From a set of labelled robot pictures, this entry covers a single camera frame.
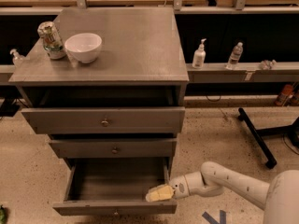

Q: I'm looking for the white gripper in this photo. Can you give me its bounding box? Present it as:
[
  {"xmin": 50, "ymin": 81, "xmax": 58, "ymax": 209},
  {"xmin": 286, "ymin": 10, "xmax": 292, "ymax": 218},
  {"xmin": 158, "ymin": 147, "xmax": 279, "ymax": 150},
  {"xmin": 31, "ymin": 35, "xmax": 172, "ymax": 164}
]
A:
[{"xmin": 146, "ymin": 175, "xmax": 190, "ymax": 203}]

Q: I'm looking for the grey bottom drawer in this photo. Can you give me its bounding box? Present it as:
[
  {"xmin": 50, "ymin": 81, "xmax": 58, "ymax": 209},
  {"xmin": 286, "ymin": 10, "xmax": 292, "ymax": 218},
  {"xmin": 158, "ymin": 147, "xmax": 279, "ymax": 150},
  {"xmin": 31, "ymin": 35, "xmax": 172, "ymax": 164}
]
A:
[{"xmin": 53, "ymin": 157, "xmax": 177, "ymax": 216}]

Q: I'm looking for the grey drawer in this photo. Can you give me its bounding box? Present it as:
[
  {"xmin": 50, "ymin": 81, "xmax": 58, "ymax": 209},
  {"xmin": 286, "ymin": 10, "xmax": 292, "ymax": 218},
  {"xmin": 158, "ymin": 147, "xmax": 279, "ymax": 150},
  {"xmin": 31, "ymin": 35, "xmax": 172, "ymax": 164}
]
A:
[
  {"xmin": 53, "ymin": 157, "xmax": 177, "ymax": 216},
  {"xmin": 21, "ymin": 107, "xmax": 185, "ymax": 134},
  {"xmin": 50, "ymin": 138, "xmax": 177, "ymax": 159}
]

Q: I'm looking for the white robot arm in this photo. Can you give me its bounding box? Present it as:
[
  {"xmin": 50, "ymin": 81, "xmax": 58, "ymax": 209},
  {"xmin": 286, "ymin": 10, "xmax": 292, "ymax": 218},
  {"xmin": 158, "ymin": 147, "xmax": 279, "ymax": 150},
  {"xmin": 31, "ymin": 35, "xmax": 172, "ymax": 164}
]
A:
[{"xmin": 146, "ymin": 161, "xmax": 299, "ymax": 224}]

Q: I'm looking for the grey middle drawer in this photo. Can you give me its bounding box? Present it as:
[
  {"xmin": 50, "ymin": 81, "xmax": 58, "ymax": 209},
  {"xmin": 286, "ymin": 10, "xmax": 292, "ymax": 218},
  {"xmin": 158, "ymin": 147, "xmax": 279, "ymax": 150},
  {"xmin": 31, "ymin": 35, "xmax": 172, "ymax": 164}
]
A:
[{"xmin": 50, "ymin": 138, "xmax": 177, "ymax": 159}]

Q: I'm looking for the grey top drawer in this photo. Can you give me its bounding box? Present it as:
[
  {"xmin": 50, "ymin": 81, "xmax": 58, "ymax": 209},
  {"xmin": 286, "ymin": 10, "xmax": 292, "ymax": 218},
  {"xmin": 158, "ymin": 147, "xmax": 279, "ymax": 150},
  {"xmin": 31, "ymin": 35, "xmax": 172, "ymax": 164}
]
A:
[{"xmin": 21, "ymin": 107, "xmax": 185, "ymax": 134}]

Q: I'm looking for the grey drawer cabinet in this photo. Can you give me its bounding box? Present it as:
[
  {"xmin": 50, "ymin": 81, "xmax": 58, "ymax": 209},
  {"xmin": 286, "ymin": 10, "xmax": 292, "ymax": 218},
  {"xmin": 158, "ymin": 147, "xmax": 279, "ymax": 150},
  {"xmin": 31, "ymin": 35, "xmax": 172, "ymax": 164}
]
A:
[{"xmin": 7, "ymin": 7, "xmax": 190, "ymax": 173}]

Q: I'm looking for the white pump lotion bottle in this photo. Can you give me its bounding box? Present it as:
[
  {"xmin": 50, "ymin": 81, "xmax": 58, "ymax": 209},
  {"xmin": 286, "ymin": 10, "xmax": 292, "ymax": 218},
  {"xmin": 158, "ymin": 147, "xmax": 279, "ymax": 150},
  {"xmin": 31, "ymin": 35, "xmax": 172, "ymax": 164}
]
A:
[{"xmin": 192, "ymin": 38, "xmax": 206, "ymax": 68}]

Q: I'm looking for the black stand base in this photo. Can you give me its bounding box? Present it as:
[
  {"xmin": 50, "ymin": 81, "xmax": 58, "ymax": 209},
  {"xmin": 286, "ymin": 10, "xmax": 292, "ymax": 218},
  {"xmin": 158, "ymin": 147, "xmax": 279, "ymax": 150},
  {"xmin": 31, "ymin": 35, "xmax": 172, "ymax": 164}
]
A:
[{"xmin": 238, "ymin": 107, "xmax": 299, "ymax": 169}]

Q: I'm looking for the clear plastic water bottle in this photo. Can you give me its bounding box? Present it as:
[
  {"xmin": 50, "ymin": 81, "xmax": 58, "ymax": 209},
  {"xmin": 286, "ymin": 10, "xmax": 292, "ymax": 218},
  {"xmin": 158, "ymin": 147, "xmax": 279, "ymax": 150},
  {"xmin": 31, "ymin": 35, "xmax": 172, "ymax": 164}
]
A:
[{"xmin": 226, "ymin": 42, "xmax": 243, "ymax": 70}]

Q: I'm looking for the green object at floor edge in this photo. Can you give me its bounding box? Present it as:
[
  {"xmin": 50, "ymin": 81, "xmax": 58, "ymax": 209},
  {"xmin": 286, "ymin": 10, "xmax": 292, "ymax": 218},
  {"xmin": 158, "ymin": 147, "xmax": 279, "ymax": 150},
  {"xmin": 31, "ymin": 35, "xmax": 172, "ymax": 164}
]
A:
[{"xmin": 0, "ymin": 205, "xmax": 7, "ymax": 224}]

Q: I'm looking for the orange spray bottle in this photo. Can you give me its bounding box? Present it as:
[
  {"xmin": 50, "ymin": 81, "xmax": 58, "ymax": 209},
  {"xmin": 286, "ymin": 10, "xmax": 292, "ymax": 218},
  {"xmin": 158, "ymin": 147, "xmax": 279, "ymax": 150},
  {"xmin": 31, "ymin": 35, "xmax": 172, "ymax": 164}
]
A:
[{"xmin": 274, "ymin": 84, "xmax": 293, "ymax": 106}]

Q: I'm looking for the white ceramic bowl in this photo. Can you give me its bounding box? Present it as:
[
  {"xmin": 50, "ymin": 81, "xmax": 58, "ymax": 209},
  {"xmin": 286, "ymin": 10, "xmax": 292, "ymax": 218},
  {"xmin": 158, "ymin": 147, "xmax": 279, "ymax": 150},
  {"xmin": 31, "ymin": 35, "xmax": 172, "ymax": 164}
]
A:
[{"xmin": 64, "ymin": 33, "xmax": 102, "ymax": 63}]

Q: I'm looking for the crumpled clear plastic wrap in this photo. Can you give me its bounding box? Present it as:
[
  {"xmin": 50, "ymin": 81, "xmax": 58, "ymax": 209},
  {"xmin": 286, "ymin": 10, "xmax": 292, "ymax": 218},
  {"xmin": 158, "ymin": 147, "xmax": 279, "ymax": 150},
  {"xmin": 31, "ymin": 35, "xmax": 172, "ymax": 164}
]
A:
[{"xmin": 260, "ymin": 60, "xmax": 277, "ymax": 70}]

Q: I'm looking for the clear pump sanitizer bottle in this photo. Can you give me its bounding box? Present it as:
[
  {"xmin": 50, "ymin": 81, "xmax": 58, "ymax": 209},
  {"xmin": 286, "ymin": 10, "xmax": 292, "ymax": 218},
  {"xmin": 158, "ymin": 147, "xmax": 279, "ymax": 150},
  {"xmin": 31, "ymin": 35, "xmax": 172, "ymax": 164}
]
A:
[{"xmin": 10, "ymin": 49, "xmax": 25, "ymax": 66}]

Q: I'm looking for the grey shelf rail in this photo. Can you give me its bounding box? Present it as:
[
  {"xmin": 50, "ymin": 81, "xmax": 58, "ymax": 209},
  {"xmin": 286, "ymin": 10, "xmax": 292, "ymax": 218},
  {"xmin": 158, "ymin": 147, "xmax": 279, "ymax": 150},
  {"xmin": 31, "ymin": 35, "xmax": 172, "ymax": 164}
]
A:
[{"xmin": 186, "ymin": 62, "xmax": 299, "ymax": 83}]

